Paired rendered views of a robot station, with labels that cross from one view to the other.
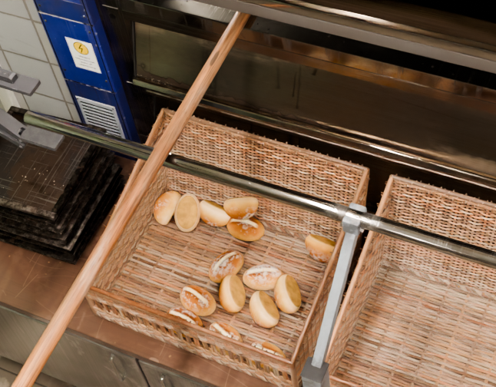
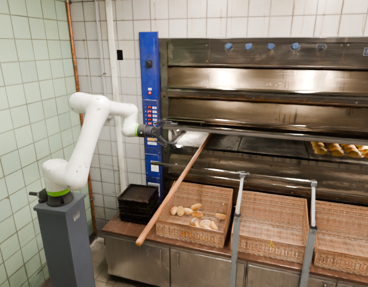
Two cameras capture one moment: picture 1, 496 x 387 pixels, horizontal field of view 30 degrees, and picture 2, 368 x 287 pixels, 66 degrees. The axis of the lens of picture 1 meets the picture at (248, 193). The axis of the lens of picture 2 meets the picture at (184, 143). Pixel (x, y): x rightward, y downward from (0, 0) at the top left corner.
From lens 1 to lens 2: 120 cm
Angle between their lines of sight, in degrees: 37
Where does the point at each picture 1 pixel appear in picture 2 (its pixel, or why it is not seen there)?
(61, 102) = not seen: hidden behind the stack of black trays
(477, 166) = (262, 181)
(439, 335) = (258, 234)
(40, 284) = (137, 230)
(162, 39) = (178, 159)
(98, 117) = not seen: hidden behind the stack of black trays
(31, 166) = (138, 194)
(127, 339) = (167, 240)
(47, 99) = not seen: hidden behind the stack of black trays
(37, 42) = (139, 167)
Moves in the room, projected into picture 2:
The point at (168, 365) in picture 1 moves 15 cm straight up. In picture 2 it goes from (182, 245) to (182, 229)
